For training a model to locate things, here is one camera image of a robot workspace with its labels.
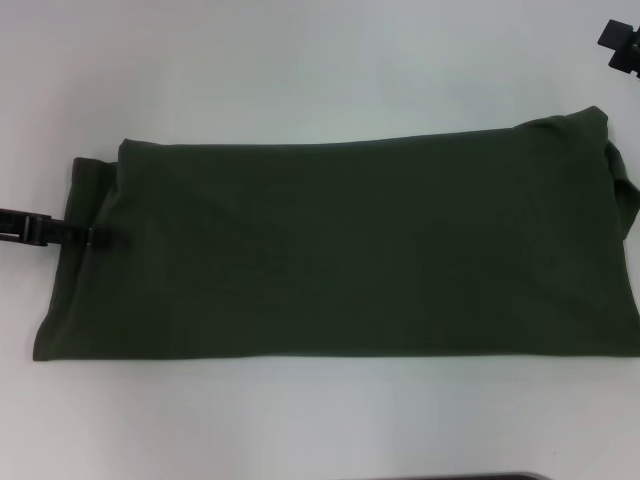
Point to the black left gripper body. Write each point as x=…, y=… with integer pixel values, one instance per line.
x=14, y=226

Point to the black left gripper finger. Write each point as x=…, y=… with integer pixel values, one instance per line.
x=107, y=238

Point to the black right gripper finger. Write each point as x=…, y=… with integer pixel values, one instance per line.
x=625, y=61
x=614, y=34

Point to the dark green FREE T-shirt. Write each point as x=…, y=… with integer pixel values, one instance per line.
x=325, y=240

